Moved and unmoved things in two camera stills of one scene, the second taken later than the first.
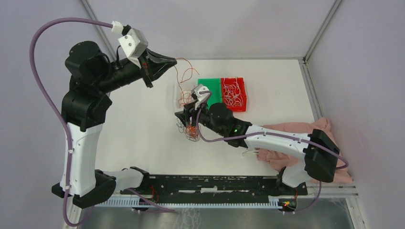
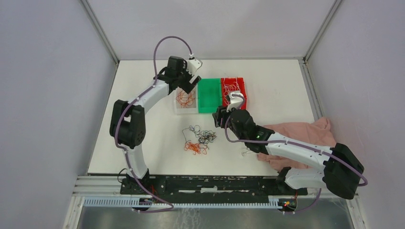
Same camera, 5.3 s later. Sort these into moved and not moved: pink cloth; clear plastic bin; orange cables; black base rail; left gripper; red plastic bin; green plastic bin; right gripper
Moved: left gripper; right gripper; orange cables
Not moved: red plastic bin; pink cloth; green plastic bin; clear plastic bin; black base rail
